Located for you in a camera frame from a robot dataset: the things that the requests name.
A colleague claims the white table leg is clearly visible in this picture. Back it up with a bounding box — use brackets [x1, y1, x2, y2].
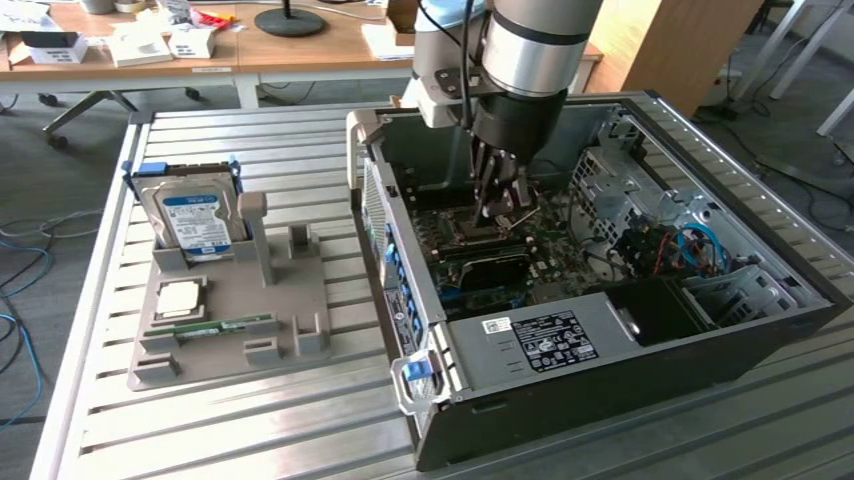
[766, 0, 854, 101]

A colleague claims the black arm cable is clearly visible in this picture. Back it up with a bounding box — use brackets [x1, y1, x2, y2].
[416, 0, 492, 129]

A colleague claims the stack of white papers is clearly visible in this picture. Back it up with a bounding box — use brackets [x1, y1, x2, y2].
[359, 22, 419, 62]

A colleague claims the brown cardboard box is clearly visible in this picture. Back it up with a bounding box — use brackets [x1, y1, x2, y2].
[385, 0, 421, 35]

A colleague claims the pile of white papers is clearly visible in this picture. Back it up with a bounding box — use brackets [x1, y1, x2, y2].
[0, 0, 56, 34]

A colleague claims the Nvidia graphics card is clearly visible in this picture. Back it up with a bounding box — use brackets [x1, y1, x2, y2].
[436, 252, 535, 296]

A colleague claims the silver CPU chip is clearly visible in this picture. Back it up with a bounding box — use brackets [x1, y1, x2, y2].
[152, 280, 205, 319]

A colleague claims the white box with black lid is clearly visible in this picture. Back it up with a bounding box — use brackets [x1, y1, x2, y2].
[17, 30, 91, 65]

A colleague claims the white open box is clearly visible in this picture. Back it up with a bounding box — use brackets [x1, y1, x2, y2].
[104, 23, 176, 69]

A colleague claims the black open PC case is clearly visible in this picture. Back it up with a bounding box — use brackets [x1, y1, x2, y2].
[344, 89, 842, 474]

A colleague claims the green motherboard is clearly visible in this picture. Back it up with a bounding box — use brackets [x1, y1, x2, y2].
[405, 182, 622, 321]

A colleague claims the hard disk in blue caddy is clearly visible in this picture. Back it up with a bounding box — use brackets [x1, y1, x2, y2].
[121, 158, 252, 261]

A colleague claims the grey power supply unit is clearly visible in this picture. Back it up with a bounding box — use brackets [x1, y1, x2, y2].
[444, 292, 642, 391]

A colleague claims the wooden cabinet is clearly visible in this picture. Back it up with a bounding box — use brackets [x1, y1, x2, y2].
[586, 0, 766, 119]

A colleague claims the CPU socket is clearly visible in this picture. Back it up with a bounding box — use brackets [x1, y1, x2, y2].
[443, 209, 515, 247]

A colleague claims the green RAM stick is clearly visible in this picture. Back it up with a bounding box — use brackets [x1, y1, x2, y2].
[143, 313, 276, 340]
[436, 242, 535, 261]

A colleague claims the red wire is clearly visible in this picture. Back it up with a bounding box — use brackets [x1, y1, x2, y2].
[650, 232, 676, 276]

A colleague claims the grey printed parts rack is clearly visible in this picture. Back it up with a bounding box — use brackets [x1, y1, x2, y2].
[125, 192, 335, 394]

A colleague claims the white printed box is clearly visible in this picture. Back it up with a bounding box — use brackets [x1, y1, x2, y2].
[165, 24, 219, 60]

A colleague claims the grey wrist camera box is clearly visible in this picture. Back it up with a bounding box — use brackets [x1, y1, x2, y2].
[417, 67, 482, 129]

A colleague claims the blue case release latch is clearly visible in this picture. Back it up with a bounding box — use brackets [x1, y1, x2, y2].
[401, 356, 436, 385]

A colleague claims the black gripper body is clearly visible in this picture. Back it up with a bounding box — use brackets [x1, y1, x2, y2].
[466, 92, 570, 164]

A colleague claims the blue data wire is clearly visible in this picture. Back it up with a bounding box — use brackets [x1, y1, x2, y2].
[674, 223, 732, 277]

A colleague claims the blue floor cable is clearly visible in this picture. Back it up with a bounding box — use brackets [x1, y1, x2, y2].
[0, 234, 52, 434]

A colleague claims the black plastic shroud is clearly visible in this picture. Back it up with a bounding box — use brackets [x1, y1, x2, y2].
[606, 279, 719, 347]

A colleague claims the metal socket cover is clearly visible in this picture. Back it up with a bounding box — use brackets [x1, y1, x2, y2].
[506, 187, 546, 232]

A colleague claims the metal disk bay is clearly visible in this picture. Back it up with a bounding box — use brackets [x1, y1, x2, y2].
[678, 264, 802, 331]

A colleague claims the black round lamp base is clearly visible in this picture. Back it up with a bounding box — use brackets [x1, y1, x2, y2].
[252, 0, 328, 39]

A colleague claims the wooden office desk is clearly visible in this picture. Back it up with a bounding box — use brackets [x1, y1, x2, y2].
[236, 0, 428, 109]
[0, 2, 243, 149]

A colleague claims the grey floor cable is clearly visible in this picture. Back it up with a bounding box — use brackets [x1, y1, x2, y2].
[0, 207, 105, 241]

